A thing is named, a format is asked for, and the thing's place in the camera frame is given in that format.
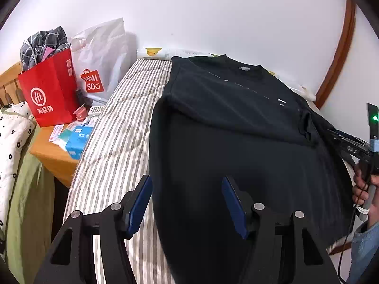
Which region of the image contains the black sweatshirt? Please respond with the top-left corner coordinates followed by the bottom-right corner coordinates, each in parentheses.
top-left (149, 56), bottom-right (353, 283)

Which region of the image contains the person's right hand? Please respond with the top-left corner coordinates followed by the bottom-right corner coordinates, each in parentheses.
top-left (353, 164), bottom-right (378, 215)

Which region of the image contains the striped grey mattress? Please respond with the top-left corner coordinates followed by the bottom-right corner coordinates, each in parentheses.
top-left (63, 59), bottom-right (175, 283)

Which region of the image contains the wooden bedside table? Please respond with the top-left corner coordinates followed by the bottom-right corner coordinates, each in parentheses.
top-left (30, 126), bottom-right (78, 188)

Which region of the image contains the blue tissue box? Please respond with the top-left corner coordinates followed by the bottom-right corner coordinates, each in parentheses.
top-left (66, 126), bottom-right (93, 160)

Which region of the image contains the blue denim sleeve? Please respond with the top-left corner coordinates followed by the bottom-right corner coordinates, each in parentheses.
top-left (347, 222), bottom-right (378, 283)

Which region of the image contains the white remote control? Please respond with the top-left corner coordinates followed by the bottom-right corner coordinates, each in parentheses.
top-left (88, 105), bottom-right (105, 116)

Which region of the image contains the pink round container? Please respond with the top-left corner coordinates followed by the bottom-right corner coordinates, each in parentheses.
top-left (73, 104), bottom-right (88, 122)

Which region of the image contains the red white leaflet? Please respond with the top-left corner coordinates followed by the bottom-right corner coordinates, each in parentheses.
top-left (48, 124), bottom-right (64, 142)

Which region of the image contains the green bed sheet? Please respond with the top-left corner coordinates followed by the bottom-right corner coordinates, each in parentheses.
top-left (6, 127), bottom-right (55, 283)

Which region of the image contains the white duck pattern bolster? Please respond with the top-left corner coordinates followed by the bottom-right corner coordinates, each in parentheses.
top-left (137, 48), bottom-right (217, 61)

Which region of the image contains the red paper shopping bag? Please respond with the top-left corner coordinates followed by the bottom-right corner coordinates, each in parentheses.
top-left (18, 49), bottom-right (79, 127)

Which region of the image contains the white floral quilt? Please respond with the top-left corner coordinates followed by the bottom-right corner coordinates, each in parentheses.
top-left (0, 101), bottom-right (37, 231)

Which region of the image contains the white Miniso plastic bag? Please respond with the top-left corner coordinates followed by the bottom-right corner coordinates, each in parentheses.
top-left (71, 18), bottom-right (131, 105)

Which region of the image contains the wooden headboard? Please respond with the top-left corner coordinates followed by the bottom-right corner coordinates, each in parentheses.
top-left (0, 62), bottom-right (25, 107)

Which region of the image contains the grey plaid cloth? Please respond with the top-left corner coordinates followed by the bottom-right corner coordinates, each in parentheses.
top-left (20, 26), bottom-right (70, 72)

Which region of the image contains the black cable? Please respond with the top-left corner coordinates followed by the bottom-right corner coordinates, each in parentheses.
top-left (337, 165), bottom-right (375, 284)

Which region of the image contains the brown wooden door frame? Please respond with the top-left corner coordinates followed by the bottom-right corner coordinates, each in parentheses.
top-left (315, 0), bottom-right (356, 109)

